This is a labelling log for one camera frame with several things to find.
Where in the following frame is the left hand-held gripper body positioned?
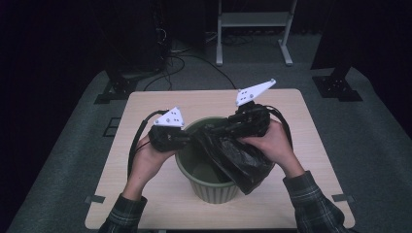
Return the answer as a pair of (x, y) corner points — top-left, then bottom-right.
(148, 106), (192, 153)

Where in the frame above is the black stand base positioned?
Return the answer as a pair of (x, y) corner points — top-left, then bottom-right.
(311, 63), (364, 103)
(93, 68), (140, 106)

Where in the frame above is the black cable coil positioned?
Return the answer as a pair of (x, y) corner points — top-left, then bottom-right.
(223, 33), (255, 47)

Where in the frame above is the person's right hand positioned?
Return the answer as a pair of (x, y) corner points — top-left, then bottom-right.
(237, 118), (306, 180)

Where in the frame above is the person's left hand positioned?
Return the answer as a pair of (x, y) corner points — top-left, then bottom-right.
(124, 133), (179, 199)

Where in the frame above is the right hand-held gripper cable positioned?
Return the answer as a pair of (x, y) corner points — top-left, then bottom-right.
(264, 104), (294, 150)

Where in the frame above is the black tape rectangle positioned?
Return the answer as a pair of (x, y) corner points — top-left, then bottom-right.
(102, 116), (121, 138)

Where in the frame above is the green plastic trash bin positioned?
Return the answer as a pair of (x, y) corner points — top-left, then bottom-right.
(174, 116), (248, 205)

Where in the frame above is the black floor cable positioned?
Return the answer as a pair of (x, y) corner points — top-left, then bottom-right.
(142, 52), (237, 92)

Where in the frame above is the white metal stand frame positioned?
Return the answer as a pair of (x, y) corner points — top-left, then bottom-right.
(215, 0), (298, 68)

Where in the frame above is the left hand-held gripper cable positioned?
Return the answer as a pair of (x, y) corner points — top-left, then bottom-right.
(126, 109), (170, 180)

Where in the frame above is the grey tape strip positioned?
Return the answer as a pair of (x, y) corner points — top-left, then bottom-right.
(84, 194), (107, 205)
(331, 192), (355, 204)

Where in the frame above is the black plastic garbage bag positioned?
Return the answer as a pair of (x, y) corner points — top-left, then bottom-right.
(189, 123), (277, 196)

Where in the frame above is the hand-held gripper cable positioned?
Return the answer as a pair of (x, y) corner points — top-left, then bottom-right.
(264, 104), (294, 150)
(126, 109), (170, 180)

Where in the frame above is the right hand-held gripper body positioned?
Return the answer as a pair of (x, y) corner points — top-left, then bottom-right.
(226, 78), (278, 138)

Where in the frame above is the dark equipment cabinet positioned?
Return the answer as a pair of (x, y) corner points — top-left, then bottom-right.
(105, 0), (170, 76)

